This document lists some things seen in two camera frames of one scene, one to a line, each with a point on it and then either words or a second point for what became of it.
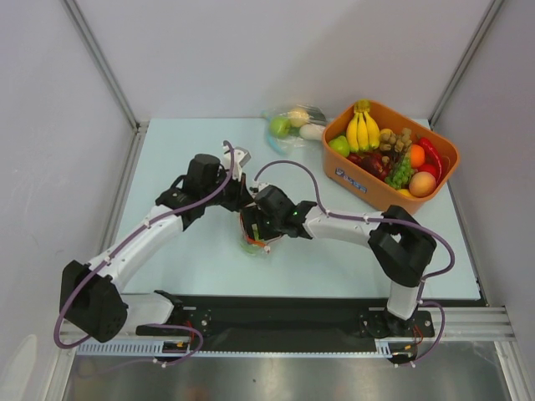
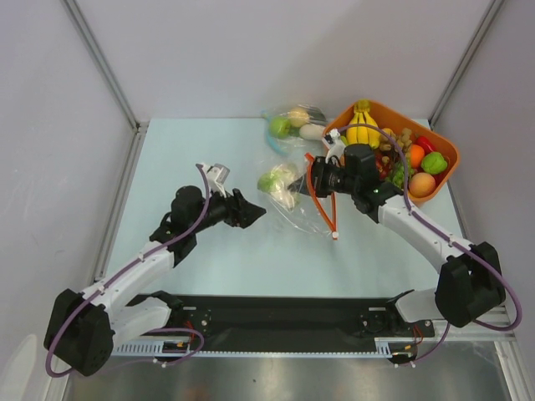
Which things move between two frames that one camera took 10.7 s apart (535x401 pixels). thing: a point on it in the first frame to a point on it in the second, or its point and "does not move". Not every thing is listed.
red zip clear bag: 251,246 to 282,183
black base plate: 290,324 does not move
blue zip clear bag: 294,129 does not move
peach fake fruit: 422,185 does not move
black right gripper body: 254,225 to 318,178
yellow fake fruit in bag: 298,117 does not move
